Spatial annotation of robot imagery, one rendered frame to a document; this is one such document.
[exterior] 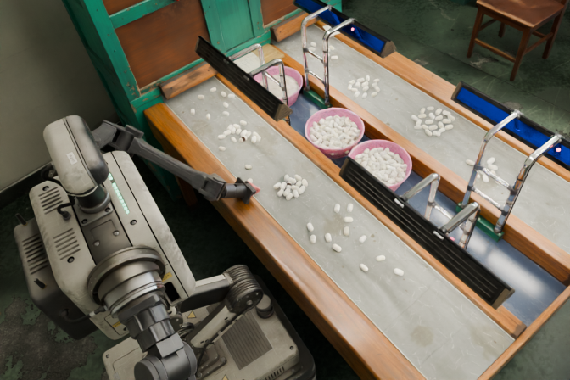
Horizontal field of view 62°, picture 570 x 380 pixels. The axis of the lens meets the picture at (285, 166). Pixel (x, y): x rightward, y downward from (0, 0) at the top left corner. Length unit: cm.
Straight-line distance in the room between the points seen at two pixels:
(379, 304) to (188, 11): 154
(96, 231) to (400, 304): 103
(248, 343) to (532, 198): 123
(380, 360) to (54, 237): 101
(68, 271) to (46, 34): 211
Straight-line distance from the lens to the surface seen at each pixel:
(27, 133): 328
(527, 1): 374
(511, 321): 174
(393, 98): 235
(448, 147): 215
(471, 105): 187
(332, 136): 216
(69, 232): 115
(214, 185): 176
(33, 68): 310
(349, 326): 164
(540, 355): 259
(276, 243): 179
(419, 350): 166
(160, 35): 234
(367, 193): 153
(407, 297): 173
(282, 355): 192
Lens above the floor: 228
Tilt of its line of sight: 49 degrees down
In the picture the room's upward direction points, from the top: 8 degrees counter-clockwise
